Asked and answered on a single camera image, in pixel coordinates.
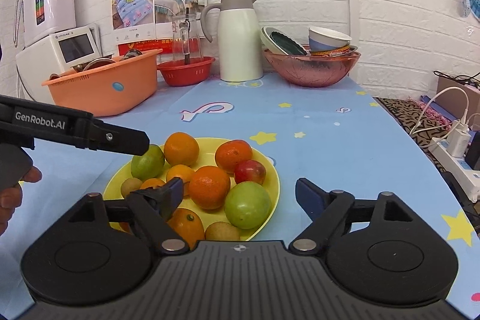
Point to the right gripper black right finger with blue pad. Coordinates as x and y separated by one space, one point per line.
328 212

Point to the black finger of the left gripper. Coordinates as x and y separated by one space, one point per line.
117 139

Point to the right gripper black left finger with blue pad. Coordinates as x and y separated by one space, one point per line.
152 208

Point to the small orange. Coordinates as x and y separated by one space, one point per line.
152 183

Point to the brown longan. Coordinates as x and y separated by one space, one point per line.
130 185
222 231

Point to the green mango front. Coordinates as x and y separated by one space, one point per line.
149 165

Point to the green mango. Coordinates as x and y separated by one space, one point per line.
247 205
149 165

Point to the orange with dark stem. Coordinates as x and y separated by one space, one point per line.
187 225

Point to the small orange tangerine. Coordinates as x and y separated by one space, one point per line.
183 172

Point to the round orange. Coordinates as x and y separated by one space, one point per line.
209 187

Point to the large orange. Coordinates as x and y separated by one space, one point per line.
181 148

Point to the green mango back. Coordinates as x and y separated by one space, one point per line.
247 205

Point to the red apple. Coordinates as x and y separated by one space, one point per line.
249 171

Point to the small red tomato fruit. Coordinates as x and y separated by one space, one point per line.
125 227

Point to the person's left hand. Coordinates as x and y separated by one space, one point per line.
11 198

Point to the orange plastic basket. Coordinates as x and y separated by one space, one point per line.
109 90

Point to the blue star-print tablecloth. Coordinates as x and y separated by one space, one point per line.
337 137

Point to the white countertop appliance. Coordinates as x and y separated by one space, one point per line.
54 54

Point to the red plastic basket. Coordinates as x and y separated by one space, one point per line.
178 74

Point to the white water purifier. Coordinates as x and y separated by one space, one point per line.
39 18

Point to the glass pitcher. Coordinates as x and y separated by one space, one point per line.
186 41

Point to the pink glass bowl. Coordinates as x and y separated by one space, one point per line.
312 71

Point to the white power strip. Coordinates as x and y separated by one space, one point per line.
467 178

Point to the white charger plug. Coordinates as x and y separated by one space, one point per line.
458 139

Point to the white thermos jug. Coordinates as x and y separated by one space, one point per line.
238 37

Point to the white and blue bowl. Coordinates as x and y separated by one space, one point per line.
325 39

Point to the cardboard box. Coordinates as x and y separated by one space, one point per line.
454 102

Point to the green-lined white bowl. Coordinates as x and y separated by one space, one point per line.
278 43

